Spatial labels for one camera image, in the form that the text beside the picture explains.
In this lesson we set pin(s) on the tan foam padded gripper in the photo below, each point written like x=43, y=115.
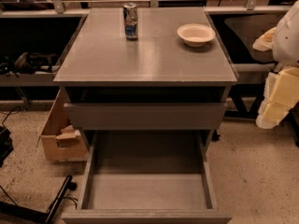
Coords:
x=287, y=41

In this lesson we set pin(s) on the grey drawer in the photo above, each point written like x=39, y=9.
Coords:
x=137, y=117
x=146, y=178

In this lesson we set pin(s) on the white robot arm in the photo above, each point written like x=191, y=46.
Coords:
x=291, y=20

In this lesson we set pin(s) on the grey drawer cabinet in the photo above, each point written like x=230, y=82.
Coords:
x=103, y=67

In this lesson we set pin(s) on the grey top drawer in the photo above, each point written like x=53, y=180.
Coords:
x=137, y=117

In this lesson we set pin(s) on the dark office chair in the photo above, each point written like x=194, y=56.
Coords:
x=240, y=31

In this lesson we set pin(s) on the white paper bowl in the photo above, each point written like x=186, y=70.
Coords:
x=196, y=35

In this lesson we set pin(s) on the silver blue soda can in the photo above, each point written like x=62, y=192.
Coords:
x=130, y=19

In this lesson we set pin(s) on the cardboard box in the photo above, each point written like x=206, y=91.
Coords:
x=60, y=140

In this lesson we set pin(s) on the black headphones on shelf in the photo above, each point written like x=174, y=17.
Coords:
x=28, y=63

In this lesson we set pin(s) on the black device at left edge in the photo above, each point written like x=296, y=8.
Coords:
x=6, y=146

